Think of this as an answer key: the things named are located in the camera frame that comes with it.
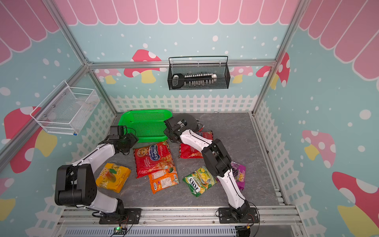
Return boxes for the green plastic basket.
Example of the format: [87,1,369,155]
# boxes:
[118,110,173,143]

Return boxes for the red candy bag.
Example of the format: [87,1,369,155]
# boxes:
[133,141,175,178]
[179,130,214,159]

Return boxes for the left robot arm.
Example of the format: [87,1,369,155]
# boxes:
[54,125,139,217]

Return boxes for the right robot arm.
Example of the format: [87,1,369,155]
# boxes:
[164,114,250,222]

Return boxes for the yellow candy bag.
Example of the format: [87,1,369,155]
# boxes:
[96,163,131,193]

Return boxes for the orange candy bag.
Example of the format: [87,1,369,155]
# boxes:
[149,167,179,194]

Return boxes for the green Fox's candy bag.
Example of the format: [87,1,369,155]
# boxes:
[183,166,218,197]

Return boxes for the purple candy bag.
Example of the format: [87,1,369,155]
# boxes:
[231,162,246,191]

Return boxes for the small green circuit board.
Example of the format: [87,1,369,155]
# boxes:
[112,227,128,236]

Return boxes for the black wire mesh basket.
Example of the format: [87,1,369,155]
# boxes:
[167,56,231,90]

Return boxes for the white wire basket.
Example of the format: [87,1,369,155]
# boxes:
[30,81,100,136]

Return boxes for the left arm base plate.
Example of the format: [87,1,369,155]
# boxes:
[99,208,142,225]

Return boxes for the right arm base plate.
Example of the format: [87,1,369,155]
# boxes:
[216,207,260,224]

